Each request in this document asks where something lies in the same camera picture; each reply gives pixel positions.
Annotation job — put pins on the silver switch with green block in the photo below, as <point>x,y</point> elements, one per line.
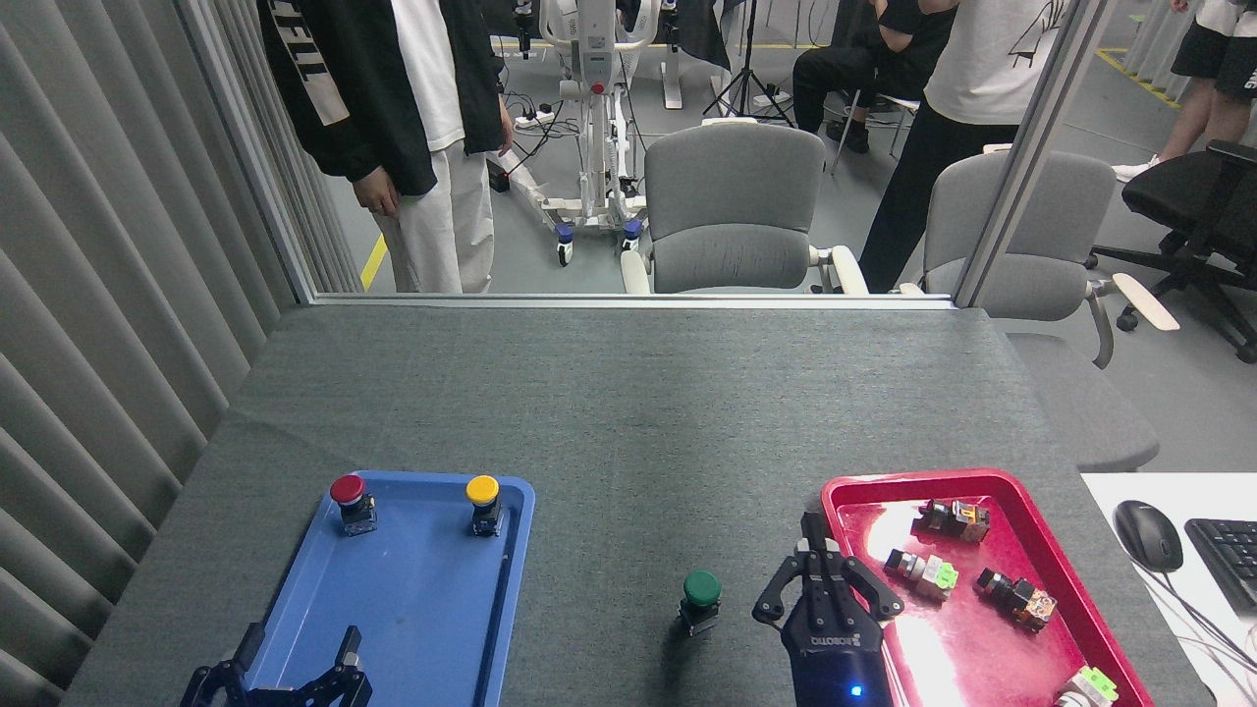
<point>918,570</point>

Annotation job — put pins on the black office chair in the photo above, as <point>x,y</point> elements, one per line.
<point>1188,196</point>

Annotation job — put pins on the person's hand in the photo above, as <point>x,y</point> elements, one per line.
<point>378,193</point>

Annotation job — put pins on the white switch with green block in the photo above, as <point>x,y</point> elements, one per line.
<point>1088,687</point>

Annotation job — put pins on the black computer mouse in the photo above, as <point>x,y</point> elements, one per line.
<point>1147,535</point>

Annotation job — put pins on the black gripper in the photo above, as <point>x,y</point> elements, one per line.
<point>835,658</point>
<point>275,698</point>

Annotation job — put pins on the white power strip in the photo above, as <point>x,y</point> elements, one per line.
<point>533,120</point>

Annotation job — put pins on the red plastic tray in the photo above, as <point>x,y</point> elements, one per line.
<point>982,658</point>

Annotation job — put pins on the black switch with orange cube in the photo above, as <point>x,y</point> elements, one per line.
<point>1021,599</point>

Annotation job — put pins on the grey armchair with white arms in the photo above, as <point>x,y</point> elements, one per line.
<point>732,196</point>
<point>1070,236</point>

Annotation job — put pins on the black tripod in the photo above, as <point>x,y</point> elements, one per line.
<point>748,59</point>

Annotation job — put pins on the white side table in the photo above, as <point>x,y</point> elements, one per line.
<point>1218,648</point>

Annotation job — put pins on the blue plastic tray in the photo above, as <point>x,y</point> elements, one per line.
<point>422,599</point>

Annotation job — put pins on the black switch with orange block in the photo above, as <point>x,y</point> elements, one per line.
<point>957,518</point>

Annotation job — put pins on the person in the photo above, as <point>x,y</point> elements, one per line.
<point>854,69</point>
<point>422,98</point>
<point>982,59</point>
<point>1213,88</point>

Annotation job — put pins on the black keyboard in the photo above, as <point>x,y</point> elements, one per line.
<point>1228,560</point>

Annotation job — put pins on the red push button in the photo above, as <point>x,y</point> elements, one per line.
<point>349,489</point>

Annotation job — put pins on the black power box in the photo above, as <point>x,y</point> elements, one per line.
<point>499,182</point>

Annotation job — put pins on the silver post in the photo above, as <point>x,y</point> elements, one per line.
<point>1031,147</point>

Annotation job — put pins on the green push button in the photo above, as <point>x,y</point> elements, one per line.
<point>701,587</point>

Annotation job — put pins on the yellow push button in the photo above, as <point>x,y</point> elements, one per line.
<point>482,489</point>

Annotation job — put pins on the white stand on wheels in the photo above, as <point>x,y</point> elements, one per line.
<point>594,59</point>

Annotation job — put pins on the white plastic chair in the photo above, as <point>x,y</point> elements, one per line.
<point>894,100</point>

